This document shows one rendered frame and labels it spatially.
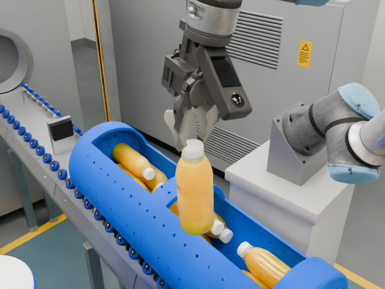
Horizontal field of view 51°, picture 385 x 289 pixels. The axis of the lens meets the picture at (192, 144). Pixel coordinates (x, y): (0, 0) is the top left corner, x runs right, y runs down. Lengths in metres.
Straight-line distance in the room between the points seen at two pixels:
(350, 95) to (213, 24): 0.58
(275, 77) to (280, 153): 1.33
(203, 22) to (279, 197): 0.71
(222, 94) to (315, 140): 0.63
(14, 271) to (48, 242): 1.61
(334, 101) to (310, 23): 1.25
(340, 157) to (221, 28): 0.55
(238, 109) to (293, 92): 1.91
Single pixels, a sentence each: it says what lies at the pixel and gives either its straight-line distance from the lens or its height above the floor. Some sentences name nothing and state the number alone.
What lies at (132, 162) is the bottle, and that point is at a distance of 1.34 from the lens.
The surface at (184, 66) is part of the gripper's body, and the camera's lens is 0.63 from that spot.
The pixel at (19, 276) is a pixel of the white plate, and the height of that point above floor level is 1.04.
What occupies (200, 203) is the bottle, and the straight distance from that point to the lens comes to 0.74.
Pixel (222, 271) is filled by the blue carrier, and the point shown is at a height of 1.20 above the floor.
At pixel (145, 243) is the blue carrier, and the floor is 1.12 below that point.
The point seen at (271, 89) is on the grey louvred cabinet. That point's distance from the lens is 2.55.
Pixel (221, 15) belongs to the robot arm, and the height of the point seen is 1.73.
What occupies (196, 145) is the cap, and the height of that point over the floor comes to 1.51.
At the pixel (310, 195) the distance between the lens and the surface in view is 1.21.
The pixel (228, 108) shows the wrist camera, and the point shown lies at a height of 1.62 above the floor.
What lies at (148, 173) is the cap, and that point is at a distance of 1.30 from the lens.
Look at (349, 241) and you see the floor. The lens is 2.84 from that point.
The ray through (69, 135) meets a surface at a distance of 1.81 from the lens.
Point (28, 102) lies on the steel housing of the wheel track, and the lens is 2.39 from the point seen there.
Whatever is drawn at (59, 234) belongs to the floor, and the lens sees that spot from 2.84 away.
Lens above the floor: 1.87
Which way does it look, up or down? 31 degrees down
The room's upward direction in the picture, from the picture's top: straight up
